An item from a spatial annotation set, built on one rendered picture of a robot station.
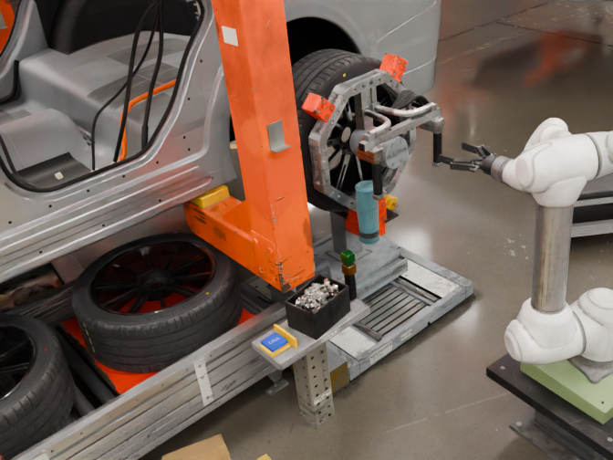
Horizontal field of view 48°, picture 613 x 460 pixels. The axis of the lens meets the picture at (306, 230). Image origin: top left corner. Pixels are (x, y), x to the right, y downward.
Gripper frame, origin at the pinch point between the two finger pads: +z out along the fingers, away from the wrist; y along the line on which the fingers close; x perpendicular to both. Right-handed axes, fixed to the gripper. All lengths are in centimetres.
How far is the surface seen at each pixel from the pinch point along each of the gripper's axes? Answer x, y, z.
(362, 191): -9.7, -32.9, 18.0
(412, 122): 14.4, -12.6, 9.5
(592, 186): -49, 89, -12
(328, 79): 31, -29, 37
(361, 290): -69, -26, 30
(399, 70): 27.4, 0.5, 28.5
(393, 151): 3.2, -18.9, 14.0
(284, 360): -38, -98, -8
